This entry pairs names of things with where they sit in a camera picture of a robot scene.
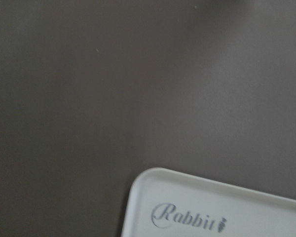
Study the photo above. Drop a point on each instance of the cream rabbit tray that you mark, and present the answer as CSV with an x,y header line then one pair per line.
x,y
167,203

